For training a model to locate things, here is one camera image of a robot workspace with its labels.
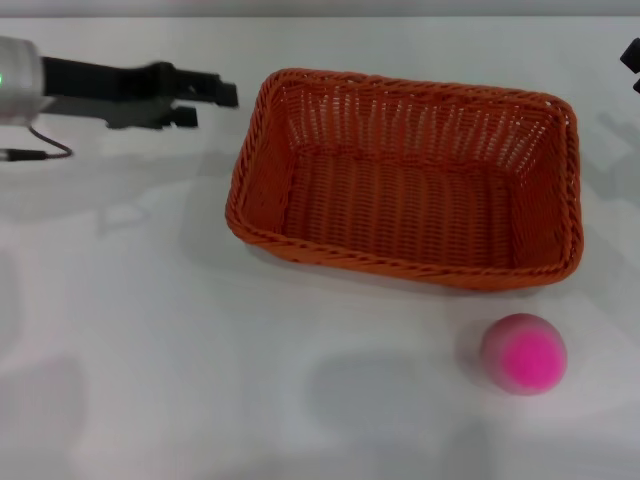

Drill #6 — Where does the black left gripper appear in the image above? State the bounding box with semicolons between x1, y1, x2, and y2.
41;56;239;130

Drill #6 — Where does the orange woven rectangular basket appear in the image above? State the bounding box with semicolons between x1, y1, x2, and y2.
224;67;585;296

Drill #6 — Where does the pink fuzzy ball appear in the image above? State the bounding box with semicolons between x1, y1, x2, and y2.
480;312;569;397

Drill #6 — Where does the thin dark cable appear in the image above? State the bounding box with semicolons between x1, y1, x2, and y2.
0;124;74;163

